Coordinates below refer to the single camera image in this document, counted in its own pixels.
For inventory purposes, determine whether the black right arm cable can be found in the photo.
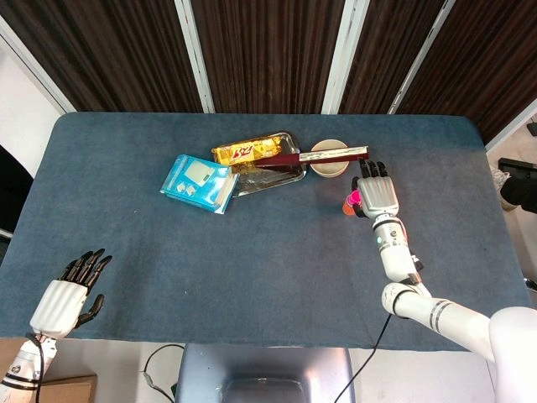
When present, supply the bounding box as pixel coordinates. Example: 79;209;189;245
335;312;394;403

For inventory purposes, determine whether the black curved panel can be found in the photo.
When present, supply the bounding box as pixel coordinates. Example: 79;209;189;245
0;141;34;233

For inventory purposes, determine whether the shiny metal tray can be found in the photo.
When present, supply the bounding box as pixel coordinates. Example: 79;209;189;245
232;131;307;198

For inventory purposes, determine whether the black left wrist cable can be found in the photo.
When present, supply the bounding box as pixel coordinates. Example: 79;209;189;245
24;334;45;403

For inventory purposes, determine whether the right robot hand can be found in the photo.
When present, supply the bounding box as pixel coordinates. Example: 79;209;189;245
351;158;399;220

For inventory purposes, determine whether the beige ceramic bowl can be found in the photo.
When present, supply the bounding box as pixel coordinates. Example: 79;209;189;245
309;139;350;180

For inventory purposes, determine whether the blue tablecloth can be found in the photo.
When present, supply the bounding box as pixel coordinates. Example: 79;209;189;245
0;111;530;353

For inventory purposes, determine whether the dark brown partition panel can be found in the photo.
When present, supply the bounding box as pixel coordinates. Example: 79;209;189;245
396;0;537;144
339;0;446;115
190;0;347;115
0;0;205;113

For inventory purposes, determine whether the brown cardboard box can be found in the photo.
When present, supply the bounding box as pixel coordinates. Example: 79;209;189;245
0;338;97;403

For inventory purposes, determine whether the black bag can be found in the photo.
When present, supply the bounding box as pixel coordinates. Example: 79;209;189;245
498;157;537;212

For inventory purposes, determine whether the dark red chopsticks box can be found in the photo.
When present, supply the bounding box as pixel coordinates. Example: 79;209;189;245
254;144;370;171

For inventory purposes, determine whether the black floor cable green plug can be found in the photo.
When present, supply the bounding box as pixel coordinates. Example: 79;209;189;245
142;343;185;400

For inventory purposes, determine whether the silver blue robot torso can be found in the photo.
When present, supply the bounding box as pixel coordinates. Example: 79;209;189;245
175;343;357;403

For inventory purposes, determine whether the gold snack package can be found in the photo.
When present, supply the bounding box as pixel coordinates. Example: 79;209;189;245
211;133;284;165

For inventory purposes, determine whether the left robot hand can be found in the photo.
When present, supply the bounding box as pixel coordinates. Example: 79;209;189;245
28;248;113;340

